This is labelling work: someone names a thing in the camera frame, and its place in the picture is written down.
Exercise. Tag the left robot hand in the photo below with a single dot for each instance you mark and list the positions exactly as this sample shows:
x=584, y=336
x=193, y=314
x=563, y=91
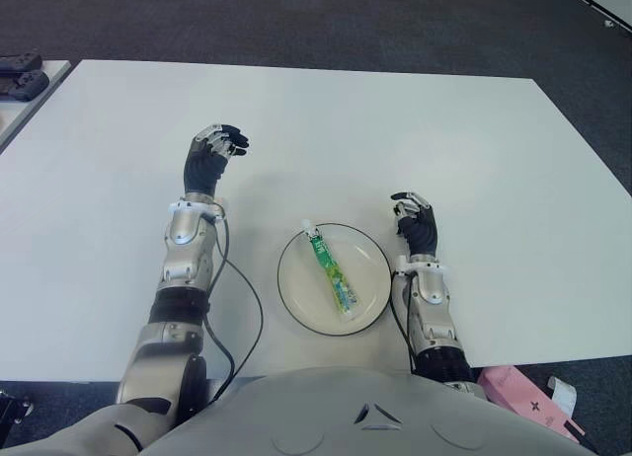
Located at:
x=202, y=170

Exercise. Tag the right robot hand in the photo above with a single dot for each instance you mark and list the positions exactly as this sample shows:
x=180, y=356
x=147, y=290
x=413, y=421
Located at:
x=422, y=231

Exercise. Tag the green toothpaste tube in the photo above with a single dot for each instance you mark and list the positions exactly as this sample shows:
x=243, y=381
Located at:
x=331, y=273

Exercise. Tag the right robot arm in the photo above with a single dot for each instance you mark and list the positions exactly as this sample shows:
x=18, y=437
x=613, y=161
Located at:
x=432, y=298

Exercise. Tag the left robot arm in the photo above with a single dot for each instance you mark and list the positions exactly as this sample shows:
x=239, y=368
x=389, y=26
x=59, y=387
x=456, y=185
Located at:
x=185, y=258

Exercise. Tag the white plate with black rim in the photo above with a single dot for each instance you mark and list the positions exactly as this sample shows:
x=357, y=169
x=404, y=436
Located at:
x=365, y=278

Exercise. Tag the white side table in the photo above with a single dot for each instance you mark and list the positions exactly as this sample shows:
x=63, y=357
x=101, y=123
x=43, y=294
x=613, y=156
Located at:
x=49, y=81

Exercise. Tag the pink cardboard box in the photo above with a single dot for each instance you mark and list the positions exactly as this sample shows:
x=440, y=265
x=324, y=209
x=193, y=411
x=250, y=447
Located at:
x=513, y=392

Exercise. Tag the grey robot torso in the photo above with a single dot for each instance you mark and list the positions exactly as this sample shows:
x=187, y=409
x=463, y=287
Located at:
x=345, y=411

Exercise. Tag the black game controller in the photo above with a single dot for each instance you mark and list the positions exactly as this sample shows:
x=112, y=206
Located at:
x=22, y=85
x=20, y=61

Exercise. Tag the white paper tag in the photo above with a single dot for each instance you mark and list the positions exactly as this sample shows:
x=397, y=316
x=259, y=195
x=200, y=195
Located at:
x=563, y=394

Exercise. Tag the black equipment base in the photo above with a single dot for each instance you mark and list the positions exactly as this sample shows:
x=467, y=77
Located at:
x=12, y=409

